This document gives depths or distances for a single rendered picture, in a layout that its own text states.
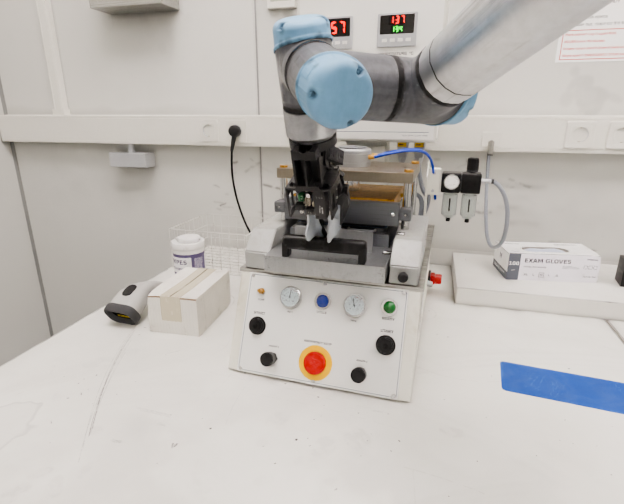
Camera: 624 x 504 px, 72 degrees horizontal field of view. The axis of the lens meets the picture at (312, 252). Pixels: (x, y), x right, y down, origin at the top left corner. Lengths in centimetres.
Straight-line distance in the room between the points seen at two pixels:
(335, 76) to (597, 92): 106
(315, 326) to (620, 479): 48
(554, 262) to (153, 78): 138
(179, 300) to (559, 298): 88
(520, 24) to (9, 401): 89
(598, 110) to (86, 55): 164
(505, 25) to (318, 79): 17
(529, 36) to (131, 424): 72
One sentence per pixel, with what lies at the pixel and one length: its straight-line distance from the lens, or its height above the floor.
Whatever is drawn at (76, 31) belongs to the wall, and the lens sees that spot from 188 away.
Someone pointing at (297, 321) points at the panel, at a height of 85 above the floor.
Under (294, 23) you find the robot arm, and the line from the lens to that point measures 58.
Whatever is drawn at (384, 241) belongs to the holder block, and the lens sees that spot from 83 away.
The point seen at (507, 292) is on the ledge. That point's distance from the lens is 117.
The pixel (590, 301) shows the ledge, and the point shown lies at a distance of 122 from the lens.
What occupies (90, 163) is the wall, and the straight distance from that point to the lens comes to 189.
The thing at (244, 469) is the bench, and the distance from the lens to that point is 67.
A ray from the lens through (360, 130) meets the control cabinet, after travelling 105.
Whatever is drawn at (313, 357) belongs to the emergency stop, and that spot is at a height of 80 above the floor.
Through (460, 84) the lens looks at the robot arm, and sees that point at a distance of 49.
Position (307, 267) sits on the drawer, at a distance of 76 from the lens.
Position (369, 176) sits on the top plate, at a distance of 83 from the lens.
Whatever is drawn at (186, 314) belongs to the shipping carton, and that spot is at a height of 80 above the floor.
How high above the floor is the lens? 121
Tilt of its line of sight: 18 degrees down
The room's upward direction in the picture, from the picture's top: straight up
